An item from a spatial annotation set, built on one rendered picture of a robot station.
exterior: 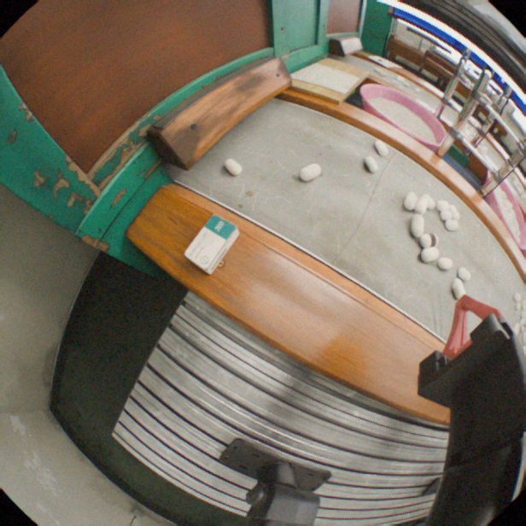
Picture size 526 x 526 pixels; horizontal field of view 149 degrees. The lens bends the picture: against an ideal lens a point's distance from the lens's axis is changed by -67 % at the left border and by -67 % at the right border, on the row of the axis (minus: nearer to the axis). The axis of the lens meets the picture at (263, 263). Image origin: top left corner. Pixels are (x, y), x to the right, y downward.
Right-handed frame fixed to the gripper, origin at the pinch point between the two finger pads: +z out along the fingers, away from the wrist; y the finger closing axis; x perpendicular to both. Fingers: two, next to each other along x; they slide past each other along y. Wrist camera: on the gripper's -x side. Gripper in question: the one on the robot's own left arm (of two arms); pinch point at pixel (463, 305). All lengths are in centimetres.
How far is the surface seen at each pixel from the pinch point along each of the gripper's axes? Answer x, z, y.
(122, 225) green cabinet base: 13.5, -2.4, 40.6
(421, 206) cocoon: -3.3, 19.5, 3.4
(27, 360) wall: 117, -69, 118
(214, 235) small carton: 8.8, 1.0, 25.5
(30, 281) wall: 71, -30, 120
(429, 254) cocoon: 1.4, 13.8, 0.0
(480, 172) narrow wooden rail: -28, 59, -24
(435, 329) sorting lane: 8.4, 8.6, -7.3
